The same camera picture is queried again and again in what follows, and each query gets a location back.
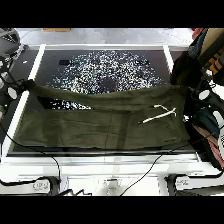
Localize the red striped garment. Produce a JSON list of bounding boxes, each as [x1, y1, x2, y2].
[[193, 123, 224, 169]]

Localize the olive green pants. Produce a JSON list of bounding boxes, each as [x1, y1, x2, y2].
[[13, 79, 192, 152]]

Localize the black cable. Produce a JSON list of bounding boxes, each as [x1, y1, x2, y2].
[[119, 132, 216, 197], [0, 122, 63, 184]]

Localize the heap of clothes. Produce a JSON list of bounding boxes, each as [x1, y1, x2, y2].
[[187, 27, 224, 69]]

